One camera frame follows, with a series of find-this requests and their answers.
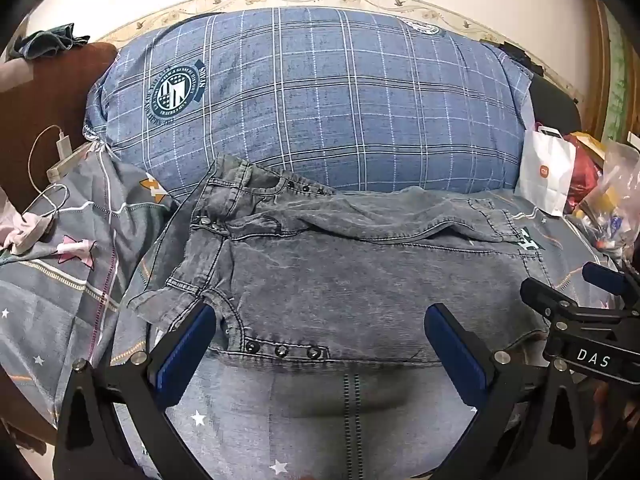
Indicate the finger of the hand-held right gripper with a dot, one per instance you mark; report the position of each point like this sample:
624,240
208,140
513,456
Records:
602,277
542,295

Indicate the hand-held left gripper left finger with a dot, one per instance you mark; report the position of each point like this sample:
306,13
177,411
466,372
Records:
185,355

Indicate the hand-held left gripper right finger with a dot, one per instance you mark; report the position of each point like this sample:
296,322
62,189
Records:
455,355

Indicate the grey denim pants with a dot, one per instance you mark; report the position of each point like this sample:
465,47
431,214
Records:
350,280

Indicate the clear plastic bag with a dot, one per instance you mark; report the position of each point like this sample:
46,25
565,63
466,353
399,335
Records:
617,190

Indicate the red plastic bag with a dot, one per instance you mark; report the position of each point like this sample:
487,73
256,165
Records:
582,170

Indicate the white paper bag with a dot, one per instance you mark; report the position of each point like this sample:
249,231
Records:
545,170

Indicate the grey printed bedsheet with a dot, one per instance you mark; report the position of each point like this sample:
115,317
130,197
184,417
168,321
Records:
75,260

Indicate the black cushion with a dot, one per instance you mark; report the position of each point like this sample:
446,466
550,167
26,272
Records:
555,100

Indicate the pale pink cloth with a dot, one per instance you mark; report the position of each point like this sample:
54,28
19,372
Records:
22,232

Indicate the white charger plug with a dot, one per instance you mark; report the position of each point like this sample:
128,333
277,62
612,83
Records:
64,145

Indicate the blue plaid pillow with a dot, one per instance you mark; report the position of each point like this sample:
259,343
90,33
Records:
325,100

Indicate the brown wooden headboard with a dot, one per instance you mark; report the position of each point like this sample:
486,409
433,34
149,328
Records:
60,90

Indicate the dark green cloth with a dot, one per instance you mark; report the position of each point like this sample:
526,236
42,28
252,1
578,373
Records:
47,42

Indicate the wooden door frame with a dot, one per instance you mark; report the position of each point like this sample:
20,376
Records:
597,70

